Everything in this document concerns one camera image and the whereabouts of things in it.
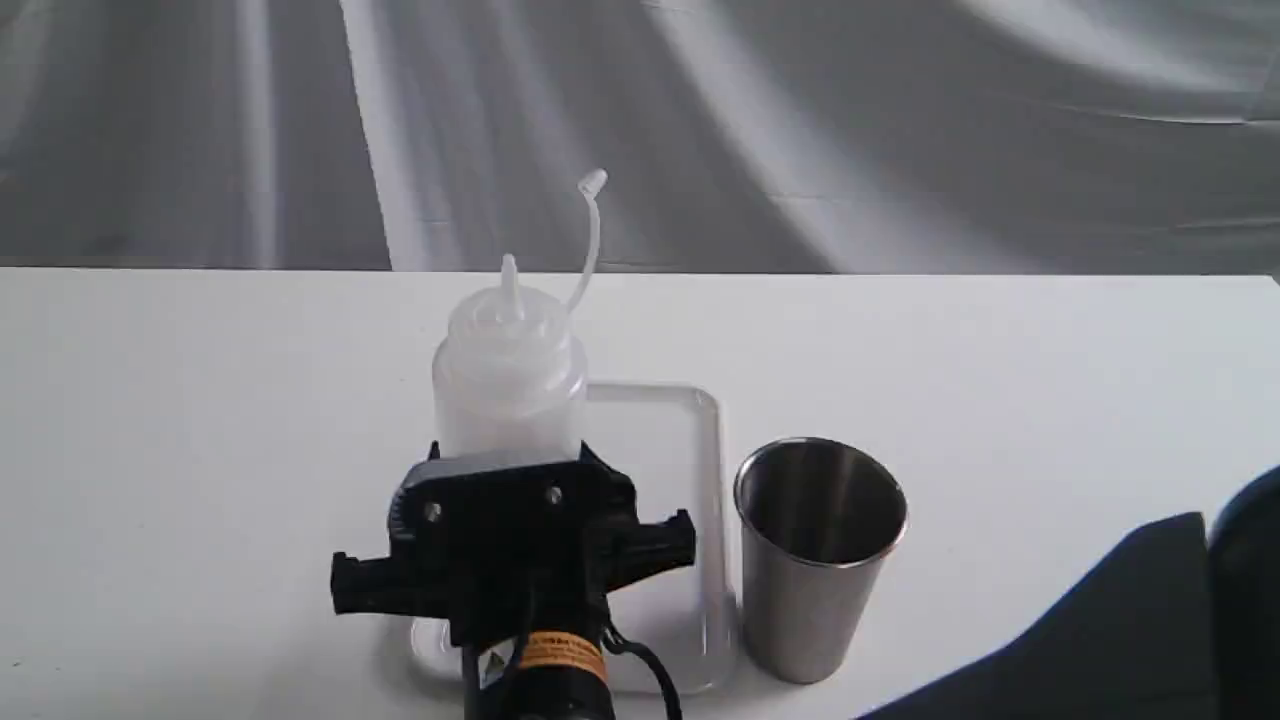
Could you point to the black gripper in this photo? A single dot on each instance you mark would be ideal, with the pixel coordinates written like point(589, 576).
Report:
point(498, 547)

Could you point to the translucent squeeze bottle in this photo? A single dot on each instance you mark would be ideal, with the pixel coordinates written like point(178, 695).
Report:
point(511, 376)

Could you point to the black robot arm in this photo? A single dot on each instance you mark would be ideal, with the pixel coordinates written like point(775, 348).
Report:
point(1177, 621)

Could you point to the stainless steel cup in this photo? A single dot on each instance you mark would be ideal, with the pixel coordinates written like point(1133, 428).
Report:
point(818, 519)

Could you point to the grey backdrop cloth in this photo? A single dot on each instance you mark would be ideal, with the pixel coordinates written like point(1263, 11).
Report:
point(860, 137)

